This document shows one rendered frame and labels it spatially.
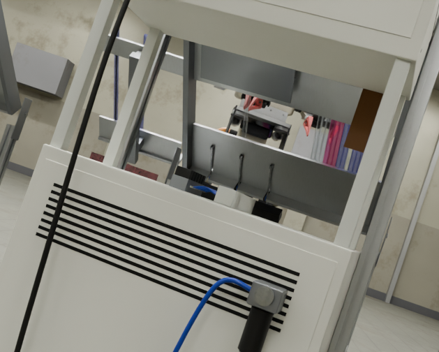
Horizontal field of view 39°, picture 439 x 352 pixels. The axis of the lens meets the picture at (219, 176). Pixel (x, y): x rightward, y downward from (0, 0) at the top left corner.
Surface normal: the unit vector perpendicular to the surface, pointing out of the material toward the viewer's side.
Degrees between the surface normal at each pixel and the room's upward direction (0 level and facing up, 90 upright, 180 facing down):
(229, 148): 136
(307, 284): 90
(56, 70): 90
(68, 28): 90
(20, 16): 90
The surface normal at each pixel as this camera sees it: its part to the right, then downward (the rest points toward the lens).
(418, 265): -0.07, -0.06
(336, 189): -0.41, 0.59
